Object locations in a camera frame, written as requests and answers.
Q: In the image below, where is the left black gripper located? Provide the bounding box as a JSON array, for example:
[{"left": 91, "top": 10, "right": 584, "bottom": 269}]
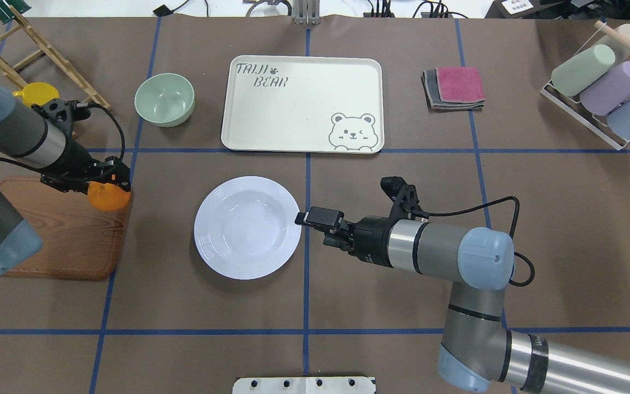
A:
[{"left": 40, "top": 140, "right": 132, "bottom": 194}]

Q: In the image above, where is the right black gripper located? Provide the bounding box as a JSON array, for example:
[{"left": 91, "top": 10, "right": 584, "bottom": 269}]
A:
[{"left": 295, "top": 206, "right": 395, "bottom": 268}]

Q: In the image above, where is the orange fruit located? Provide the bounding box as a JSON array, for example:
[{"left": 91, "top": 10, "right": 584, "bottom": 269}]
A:
[{"left": 86, "top": 182, "right": 131, "bottom": 212}]

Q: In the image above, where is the white round plate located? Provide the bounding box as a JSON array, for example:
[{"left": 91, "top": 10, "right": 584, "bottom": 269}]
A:
[{"left": 194, "top": 176, "right": 301, "bottom": 280}]

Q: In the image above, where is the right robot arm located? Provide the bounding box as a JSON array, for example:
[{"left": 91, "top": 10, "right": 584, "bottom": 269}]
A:
[{"left": 295, "top": 207, "right": 630, "bottom": 393}]

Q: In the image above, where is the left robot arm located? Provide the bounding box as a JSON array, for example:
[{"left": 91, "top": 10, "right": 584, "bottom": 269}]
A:
[{"left": 0, "top": 86, "right": 132, "bottom": 275}]

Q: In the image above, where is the cream bear serving tray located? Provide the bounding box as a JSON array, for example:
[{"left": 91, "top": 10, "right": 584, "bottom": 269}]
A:
[{"left": 221, "top": 55, "right": 385, "bottom": 154}]

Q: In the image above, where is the wooden cutting board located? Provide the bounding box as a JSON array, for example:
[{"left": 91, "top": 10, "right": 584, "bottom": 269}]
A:
[{"left": 0, "top": 177, "right": 132, "bottom": 280}]

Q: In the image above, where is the green bowl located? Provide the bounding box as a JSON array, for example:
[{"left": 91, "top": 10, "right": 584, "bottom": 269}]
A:
[{"left": 133, "top": 73, "right": 195, "bottom": 128}]

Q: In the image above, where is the yellow cup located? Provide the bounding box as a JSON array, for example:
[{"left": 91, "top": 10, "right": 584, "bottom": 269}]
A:
[{"left": 12, "top": 82, "right": 60, "bottom": 107}]

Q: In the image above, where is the wooden dish rack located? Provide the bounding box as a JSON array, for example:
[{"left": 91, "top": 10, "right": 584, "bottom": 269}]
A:
[{"left": 0, "top": 1, "right": 112, "bottom": 109}]

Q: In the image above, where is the pink cloth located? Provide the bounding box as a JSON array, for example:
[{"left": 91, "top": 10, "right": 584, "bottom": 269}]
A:
[{"left": 435, "top": 67, "right": 486, "bottom": 104}]

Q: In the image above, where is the green cup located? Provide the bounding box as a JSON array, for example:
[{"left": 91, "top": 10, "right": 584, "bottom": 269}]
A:
[{"left": 551, "top": 44, "right": 616, "bottom": 97}]

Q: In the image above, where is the purple cup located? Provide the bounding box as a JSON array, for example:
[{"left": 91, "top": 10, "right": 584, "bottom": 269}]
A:
[{"left": 579, "top": 61, "right": 630, "bottom": 115}]

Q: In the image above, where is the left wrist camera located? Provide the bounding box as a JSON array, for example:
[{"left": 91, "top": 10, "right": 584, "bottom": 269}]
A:
[{"left": 31, "top": 98, "right": 91, "bottom": 138}]

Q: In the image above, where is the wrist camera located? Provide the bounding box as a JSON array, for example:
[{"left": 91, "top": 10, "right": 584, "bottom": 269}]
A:
[
  {"left": 31, "top": 98, "right": 91, "bottom": 138},
  {"left": 380, "top": 176, "right": 431, "bottom": 221}
]

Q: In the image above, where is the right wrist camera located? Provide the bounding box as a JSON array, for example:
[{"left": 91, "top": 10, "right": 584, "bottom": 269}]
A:
[{"left": 380, "top": 176, "right": 431, "bottom": 221}]

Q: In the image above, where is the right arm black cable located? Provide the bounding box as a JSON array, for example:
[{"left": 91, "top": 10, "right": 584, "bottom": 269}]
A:
[{"left": 424, "top": 196, "right": 535, "bottom": 287}]

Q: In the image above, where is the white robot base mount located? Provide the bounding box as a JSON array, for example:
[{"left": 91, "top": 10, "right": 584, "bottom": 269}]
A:
[{"left": 232, "top": 376, "right": 377, "bottom": 393}]

